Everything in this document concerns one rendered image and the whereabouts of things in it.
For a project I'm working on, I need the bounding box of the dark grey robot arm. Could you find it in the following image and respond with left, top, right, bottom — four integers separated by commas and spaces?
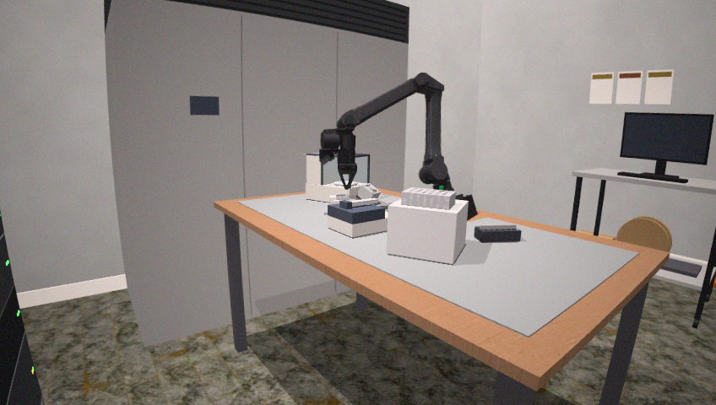
319, 73, 454, 191

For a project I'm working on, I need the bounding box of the light grey bench mat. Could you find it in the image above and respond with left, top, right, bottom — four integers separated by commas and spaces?
237, 194, 639, 338

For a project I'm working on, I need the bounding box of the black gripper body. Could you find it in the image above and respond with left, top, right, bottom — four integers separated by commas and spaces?
338, 149, 357, 171

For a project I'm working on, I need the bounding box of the white block with grey holes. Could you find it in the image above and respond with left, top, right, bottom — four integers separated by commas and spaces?
330, 194, 360, 205

